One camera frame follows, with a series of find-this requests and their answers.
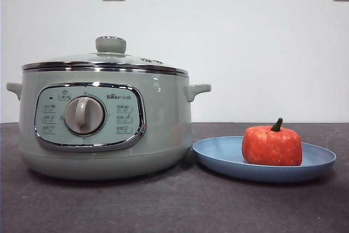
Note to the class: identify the blue plate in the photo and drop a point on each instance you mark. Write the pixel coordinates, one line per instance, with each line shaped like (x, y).
(218, 154)

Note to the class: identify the pale green electric steamer pot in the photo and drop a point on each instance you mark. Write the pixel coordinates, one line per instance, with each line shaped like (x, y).
(163, 124)

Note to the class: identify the orange toy pumpkin green stem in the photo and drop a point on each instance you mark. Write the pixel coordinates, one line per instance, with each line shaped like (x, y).
(272, 145)

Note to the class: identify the glass lid with green knob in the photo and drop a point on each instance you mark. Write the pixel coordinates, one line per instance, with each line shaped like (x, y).
(110, 44)

